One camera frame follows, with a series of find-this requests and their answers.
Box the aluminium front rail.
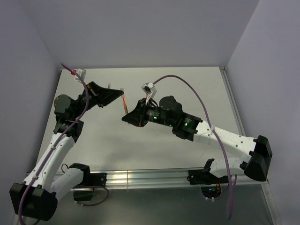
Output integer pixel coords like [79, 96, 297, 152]
[22, 169, 269, 191]

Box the aluminium right side rail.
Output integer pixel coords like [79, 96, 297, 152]
[219, 67, 246, 136]

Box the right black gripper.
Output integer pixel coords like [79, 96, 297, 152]
[122, 98, 174, 128]

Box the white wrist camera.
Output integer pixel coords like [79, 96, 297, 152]
[71, 68, 86, 82]
[142, 82, 157, 98]

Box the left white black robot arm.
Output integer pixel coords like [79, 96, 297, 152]
[9, 82, 124, 224]

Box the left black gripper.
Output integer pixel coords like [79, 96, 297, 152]
[72, 82, 123, 119]

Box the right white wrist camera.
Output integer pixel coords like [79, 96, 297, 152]
[142, 82, 157, 98]

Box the pink pen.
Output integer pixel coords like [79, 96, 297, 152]
[122, 98, 128, 115]

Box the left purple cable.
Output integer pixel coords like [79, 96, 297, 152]
[18, 62, 110, 225]

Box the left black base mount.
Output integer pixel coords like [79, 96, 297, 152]
[73, 172, 107, 202]

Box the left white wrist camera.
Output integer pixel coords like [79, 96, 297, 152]
[71, 68, 86, 82]

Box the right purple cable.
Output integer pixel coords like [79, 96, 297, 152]
[151, 75, 238, 221]

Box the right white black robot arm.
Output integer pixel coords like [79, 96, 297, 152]
[122, 96, 272, 183]

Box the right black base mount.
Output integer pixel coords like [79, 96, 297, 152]
[187, 169, 229, 199]

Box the aluminium rail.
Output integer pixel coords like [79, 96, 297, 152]
[22, 169, 269, 191]
[219, 67, 246, 136]

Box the purple cable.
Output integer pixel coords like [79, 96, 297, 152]
[151, 75, 238, 221]
[18, 62, 110, 225]

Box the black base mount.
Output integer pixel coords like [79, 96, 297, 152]
[73, 172, 107, 202]
[187, 169, 229, 199]

